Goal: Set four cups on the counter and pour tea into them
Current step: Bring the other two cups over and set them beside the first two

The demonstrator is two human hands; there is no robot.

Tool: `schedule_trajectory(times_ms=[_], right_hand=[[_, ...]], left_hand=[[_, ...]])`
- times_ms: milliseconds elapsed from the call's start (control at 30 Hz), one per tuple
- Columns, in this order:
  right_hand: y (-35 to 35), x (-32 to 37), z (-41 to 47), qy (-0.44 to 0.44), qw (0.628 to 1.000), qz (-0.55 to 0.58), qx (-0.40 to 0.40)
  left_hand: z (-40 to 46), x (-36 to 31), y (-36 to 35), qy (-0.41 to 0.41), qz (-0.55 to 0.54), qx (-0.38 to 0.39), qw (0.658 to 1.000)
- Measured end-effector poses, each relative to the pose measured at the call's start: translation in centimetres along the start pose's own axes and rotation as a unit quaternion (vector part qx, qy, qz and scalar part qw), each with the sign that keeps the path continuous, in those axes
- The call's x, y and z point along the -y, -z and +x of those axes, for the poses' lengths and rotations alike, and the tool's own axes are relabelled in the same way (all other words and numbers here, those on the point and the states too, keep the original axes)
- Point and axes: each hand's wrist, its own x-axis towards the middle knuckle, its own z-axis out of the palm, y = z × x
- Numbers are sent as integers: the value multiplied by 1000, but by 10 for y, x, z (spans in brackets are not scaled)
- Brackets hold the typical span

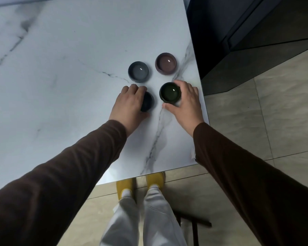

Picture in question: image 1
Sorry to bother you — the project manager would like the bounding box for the person's right hand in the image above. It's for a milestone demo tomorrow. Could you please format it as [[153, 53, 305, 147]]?
[[162, 80, 205, 138]]

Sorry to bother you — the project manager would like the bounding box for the person's left hand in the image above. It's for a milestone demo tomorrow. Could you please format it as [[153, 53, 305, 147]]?
[[108, 84, 149, 137]]

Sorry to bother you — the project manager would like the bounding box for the light grey-blue teacup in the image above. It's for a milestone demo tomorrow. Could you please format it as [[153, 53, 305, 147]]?
[[140, 91, 155, 112]]

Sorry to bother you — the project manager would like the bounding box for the dark green teacup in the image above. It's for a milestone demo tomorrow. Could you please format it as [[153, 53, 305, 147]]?
[[159, 82, 182, 104]]

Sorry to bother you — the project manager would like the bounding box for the dark blue teacup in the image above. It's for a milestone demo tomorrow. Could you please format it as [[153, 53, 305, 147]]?
[[128, 61, 149, 83]]

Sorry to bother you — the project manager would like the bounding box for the purple teacup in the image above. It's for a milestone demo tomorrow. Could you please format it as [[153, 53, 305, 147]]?
[[155, 52, 177, 76]]

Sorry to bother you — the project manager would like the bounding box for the person's left forearm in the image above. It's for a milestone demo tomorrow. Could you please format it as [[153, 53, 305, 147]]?
[[0, 120, 128, 246]]

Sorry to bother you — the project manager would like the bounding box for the person's right forearm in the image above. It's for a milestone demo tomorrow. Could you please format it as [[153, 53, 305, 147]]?
[[193, 122, 308, 246]]

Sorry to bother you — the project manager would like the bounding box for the person's right leg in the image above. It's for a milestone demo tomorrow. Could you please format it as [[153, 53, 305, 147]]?
[[143, 186, 188, 246]]

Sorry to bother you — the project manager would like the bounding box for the person's leg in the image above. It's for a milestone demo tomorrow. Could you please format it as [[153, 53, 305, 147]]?
[[100, 196, 140, 246], [143, 186, 188, 246]]

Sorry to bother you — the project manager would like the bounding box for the person's left leg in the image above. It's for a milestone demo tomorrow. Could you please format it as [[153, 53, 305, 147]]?
[[100, 196, 140, 246]]

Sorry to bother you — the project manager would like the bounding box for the yellow right shoe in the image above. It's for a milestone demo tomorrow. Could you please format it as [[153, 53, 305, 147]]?
[[145, 172, 165, 191]]

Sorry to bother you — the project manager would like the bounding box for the yellow shoe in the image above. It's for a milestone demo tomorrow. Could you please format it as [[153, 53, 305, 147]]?
[[145, 172, 165, 191], [116, 178, 135, 200]]

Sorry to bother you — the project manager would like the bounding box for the yellow left shoe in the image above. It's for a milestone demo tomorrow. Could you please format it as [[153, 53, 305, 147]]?
[[116, 178, 135, 200]]

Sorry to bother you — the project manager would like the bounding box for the dark cabinet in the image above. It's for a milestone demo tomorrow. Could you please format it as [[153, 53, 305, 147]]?
[[186, 0, 308, 96]]

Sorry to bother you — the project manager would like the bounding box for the black metal stool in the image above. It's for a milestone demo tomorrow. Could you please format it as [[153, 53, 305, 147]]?
[[173, 209, 212, 246]]

